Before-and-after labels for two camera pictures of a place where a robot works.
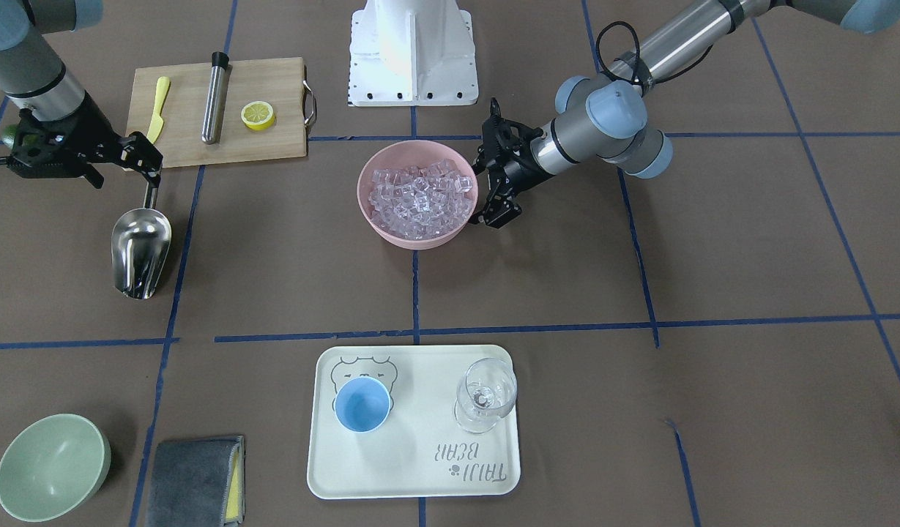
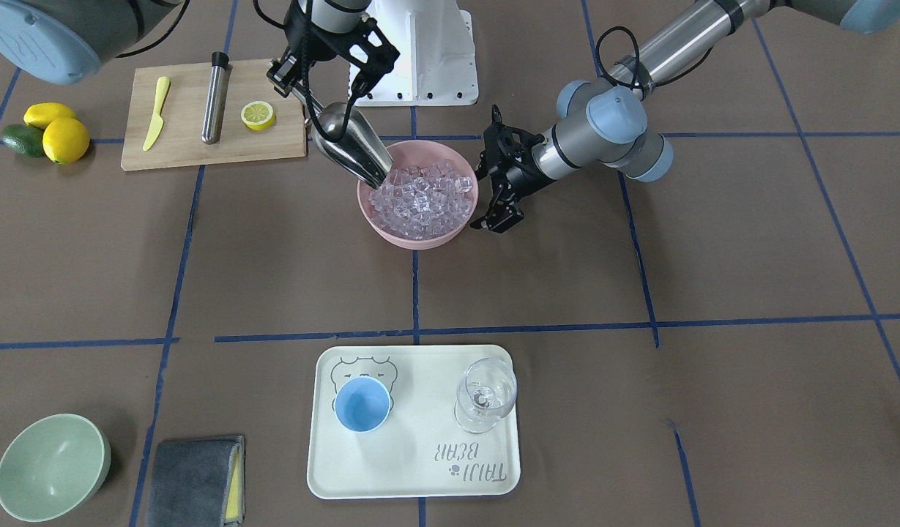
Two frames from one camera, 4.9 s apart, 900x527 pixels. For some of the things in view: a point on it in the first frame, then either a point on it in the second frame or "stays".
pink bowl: (417, 195) stays
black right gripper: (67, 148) -> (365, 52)
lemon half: (258, 116) stays
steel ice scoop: (140, 244) -> (362, 154)
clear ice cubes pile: (418, 202) stays
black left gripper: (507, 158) stays
